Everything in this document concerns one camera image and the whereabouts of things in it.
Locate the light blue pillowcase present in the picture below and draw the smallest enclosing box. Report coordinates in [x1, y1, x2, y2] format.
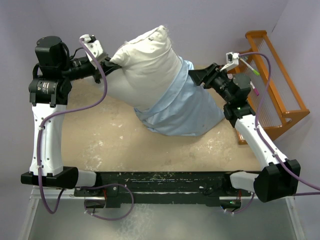
[134, 60, 225, 137]

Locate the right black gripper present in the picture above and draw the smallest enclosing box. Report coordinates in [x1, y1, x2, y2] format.
[187, 62, 234, 104]

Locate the aluminium extrusion frame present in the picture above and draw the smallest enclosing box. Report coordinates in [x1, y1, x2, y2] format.
[18, 184, 306, 240]

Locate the white pillow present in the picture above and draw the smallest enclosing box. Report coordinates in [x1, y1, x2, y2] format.
[106, 25, 182, 111]

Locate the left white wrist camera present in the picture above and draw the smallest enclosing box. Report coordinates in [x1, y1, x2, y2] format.
[79, 34, 108, 69]

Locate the orange wooden tiered rack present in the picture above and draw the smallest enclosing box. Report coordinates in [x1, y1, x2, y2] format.
[229, 30, 310, 141]

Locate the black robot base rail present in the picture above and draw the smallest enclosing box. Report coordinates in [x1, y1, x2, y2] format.
[74, 171, 250, 208]

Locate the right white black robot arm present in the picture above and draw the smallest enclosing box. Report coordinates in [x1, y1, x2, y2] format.
[188, 63, 301, 203]

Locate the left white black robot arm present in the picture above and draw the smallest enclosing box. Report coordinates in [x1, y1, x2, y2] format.
[20, 34, 120, 196]

